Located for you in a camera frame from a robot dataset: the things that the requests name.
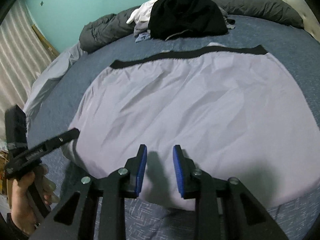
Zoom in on light grey jacket black trim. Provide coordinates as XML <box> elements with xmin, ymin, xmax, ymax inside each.
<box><xmin>62</xmin><ymin>46</ymin><xmax>319</xmax><ymax>210</ymax></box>

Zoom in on black clothes pile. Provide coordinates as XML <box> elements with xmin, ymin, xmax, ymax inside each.
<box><xmin>148</xmin><ymin>0</ymin><xmax>228</xmax><ymax>41</ymax></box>

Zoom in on person's left hand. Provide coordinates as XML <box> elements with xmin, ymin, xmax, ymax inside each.
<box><xmin>10</xmin><ymin>165</ymin><xmax>60</xmax><ymax>237</ymax></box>

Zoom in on clutter boxes on floor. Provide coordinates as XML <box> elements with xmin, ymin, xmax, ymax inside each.
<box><xmin>0</xmin><ymin>140</ymin><xmax>12</xmax><ymax>218</ymax></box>

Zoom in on blue patterned bed sheet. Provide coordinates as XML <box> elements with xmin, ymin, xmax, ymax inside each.
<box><xmin>28</xmin><ymin>16</ymin><xmax>319</xmax><ymax>239</ymax></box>

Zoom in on light grey sheet at bedside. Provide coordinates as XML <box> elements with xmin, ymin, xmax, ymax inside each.
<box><xmin>23</xmin><ymin>42</ymin><xmax>86</xmax><ymax>130</ymax></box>

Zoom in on striped beige curtain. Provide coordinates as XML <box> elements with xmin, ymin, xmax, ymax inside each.
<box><xmin>0</xmin><ymin>0</ymin><xmax>52</xmax><ymax>141</ymax></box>

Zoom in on dark grey rolled duvet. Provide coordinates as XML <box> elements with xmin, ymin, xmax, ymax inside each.
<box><xmin>79</xmin><ymin>0</ymin><xmax>304</xmax><ymax>53</ymax></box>

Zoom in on white garment in pile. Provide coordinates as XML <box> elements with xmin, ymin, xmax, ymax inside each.
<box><xmin>126</xmin><ymin>0</ymin><xmax>158</xmax><ymax>26</ymax></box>

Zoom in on cream tufted headboard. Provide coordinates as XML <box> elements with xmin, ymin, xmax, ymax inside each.
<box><xmin>283</xmin><ymin>0</ymin><xmax>320</xmax><ymax>41</ymax></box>

